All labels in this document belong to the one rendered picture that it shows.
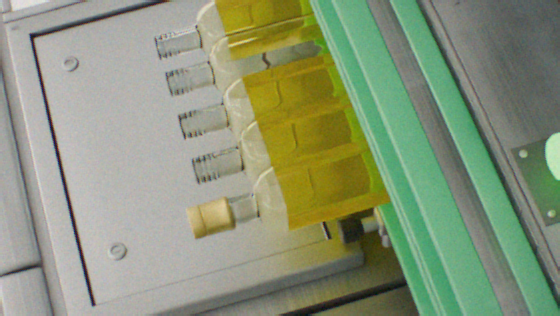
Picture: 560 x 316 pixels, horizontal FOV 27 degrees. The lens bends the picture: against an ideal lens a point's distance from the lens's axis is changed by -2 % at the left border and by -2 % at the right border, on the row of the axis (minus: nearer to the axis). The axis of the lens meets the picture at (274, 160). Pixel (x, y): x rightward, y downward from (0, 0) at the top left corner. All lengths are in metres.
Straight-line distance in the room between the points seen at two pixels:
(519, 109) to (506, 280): 0.17
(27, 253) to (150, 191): 0.16
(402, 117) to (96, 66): 0.52
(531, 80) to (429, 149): 0.12
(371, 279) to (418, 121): 0.29
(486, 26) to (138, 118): 0.49
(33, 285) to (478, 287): 0.56
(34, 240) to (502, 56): 0.59
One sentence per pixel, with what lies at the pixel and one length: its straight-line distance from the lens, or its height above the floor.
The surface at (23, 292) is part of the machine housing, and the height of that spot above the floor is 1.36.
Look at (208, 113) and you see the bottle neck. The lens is 1.29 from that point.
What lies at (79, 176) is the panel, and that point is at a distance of 1.44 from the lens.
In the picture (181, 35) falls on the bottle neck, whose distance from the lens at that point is 1.36.
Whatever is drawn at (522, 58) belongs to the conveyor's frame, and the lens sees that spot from 1.16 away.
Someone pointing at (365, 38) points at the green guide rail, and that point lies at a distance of 1.18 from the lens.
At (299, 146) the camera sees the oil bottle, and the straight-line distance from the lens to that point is 1.24.
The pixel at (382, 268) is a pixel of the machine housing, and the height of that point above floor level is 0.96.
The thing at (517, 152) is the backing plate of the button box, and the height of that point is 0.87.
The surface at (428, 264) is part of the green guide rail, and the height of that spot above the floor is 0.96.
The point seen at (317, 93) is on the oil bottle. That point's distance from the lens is 1.28.
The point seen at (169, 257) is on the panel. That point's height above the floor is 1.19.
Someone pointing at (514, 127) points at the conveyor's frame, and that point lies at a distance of 1.11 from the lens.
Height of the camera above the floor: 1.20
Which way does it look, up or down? 6 degrees down
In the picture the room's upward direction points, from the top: 106 degrees counter-clockwise
